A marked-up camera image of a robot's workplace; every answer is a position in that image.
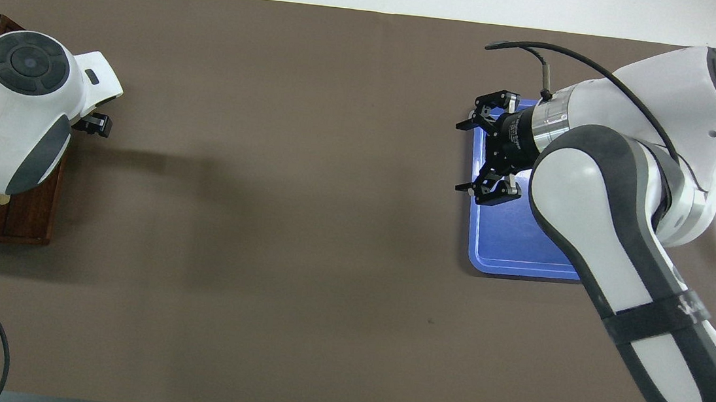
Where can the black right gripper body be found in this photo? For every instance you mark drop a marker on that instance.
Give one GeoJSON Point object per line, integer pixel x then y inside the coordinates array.
{"type": "Point", "coordinates": [513, 140]}

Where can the wooden drawer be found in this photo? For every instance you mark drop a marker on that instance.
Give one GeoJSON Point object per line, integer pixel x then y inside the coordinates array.
{"type": "Point", "coordinates": [28, 215]}

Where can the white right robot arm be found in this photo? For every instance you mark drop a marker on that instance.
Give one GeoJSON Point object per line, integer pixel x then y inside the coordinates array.
{"type": "Point", "coordinates": [593, 217]}

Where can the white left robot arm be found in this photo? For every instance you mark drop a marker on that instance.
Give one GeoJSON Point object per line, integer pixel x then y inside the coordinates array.
{"type": "Point", "coordinates": [26, 97]}

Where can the blue plastic tray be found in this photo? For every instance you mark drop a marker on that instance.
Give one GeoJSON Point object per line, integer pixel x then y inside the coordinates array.
{"type": "Point", "coordinates": [511, 242]}

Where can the brown table mat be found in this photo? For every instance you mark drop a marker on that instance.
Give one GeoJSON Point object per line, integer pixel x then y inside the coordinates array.
{"type": "Point", "coordinates": [264, 218]}

